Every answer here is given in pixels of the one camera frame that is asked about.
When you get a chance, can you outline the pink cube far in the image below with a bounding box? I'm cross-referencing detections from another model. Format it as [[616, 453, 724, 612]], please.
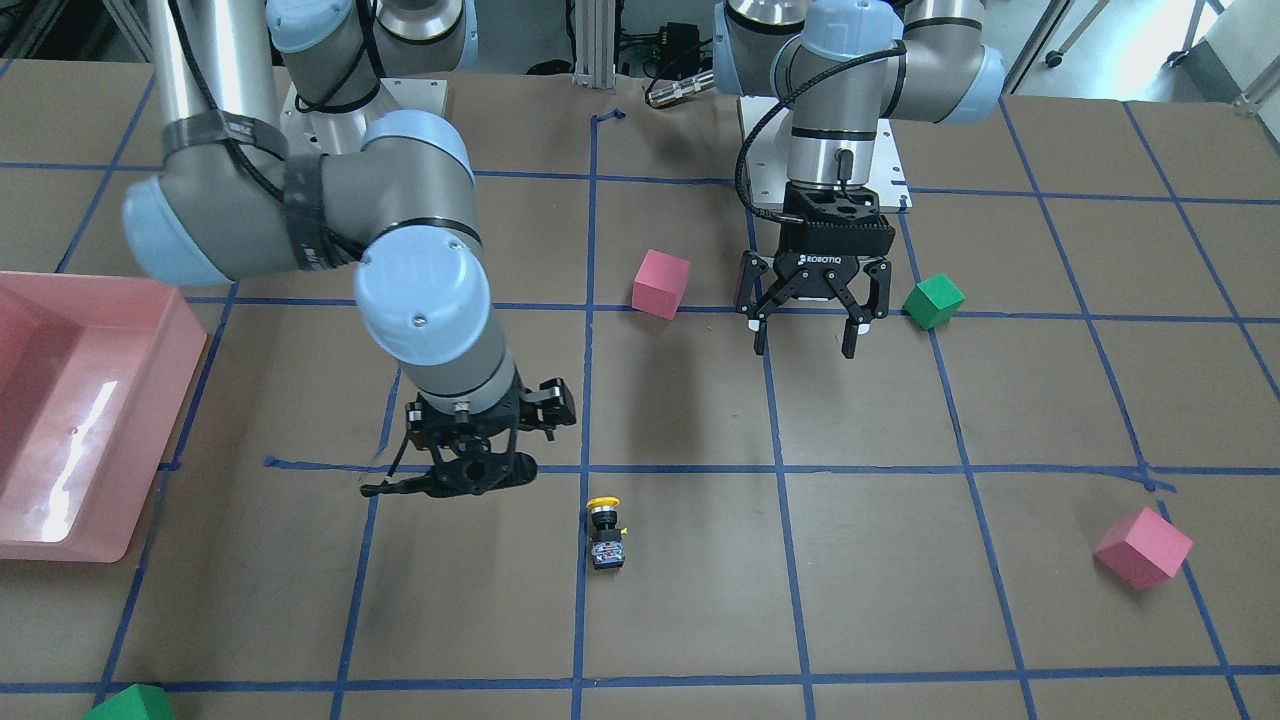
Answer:
[[1093, 507, 1194, 591]]

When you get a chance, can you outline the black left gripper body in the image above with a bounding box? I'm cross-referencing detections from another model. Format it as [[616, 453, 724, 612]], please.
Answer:
[[745, 184, 895, 311]]

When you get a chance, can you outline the green cube far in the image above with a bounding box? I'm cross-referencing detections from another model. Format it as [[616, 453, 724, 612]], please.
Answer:
[[902, 273, 966, 331]]

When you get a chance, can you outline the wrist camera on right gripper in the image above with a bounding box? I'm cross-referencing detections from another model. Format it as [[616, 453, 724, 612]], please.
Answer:
[[518, 377, 579, 442]]

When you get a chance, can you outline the green cube near bin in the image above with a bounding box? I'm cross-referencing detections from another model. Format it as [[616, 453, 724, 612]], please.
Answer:
[[82, 684, 177, 720]]

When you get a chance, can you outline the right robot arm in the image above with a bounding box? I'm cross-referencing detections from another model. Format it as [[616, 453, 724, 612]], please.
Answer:
[[122, 1, 576, 498]]

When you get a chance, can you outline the aluminium frame post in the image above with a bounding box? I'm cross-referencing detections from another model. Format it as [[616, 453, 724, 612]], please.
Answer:
[[570, 0, 622, 94]]

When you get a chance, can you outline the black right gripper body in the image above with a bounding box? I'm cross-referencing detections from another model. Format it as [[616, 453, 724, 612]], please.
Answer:
[[404, 386, 540, 498]]

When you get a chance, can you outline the yellow push button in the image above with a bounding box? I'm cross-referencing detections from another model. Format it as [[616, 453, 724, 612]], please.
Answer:
[[586, 496, 628, 571]]

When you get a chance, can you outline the pink plastic bin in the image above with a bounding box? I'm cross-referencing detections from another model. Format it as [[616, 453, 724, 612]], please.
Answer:
[[1, 272, 207, 562]]

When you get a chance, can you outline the pink foam cube centre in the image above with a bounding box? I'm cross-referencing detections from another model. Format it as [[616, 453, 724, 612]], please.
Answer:
[[630, 249, 691, 322]]

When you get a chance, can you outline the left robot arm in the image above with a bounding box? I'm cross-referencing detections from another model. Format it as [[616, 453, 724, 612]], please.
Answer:
[[713, 1, 1006, 357]]

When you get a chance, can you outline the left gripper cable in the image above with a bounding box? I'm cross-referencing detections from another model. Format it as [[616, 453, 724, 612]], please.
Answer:
[[735, 40, 901, 251]]

